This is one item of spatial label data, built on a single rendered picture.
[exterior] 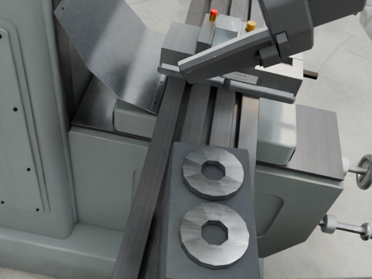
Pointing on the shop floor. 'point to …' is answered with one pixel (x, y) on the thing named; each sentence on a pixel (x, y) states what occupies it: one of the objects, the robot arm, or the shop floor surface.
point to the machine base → (66, 252)
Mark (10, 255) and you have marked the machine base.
